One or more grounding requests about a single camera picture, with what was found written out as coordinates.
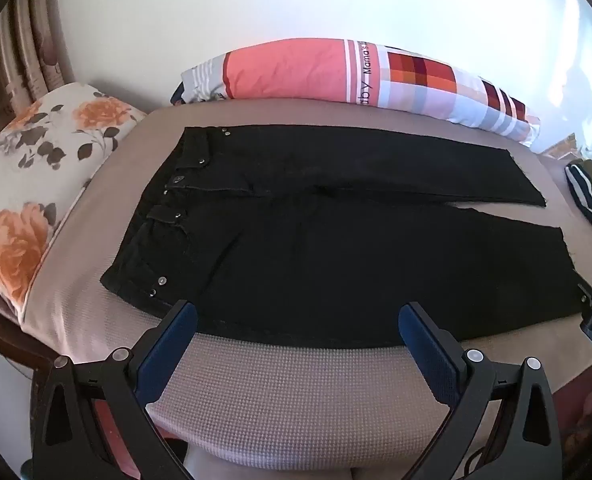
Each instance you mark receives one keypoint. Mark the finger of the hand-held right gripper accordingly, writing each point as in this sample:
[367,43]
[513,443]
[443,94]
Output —
[588,295]

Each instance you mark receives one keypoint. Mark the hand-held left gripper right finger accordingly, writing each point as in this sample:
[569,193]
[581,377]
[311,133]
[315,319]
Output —
[425,355]

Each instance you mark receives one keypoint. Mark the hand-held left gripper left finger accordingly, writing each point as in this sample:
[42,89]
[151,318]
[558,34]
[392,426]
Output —
[168,341]

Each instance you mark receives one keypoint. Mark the black pants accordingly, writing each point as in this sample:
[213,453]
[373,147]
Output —
[301,250]

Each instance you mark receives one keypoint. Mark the dark striped garment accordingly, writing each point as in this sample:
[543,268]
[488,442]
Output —
[588,195]

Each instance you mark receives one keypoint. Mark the beige bed cover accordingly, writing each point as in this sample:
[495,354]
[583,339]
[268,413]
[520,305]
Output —
[286,400]

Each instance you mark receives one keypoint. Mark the floral pillow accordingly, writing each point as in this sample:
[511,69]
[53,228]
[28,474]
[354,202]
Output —
[36,170]

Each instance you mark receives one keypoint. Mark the pink patchwork pillow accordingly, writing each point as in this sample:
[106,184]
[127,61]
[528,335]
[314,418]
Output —
[286,67]

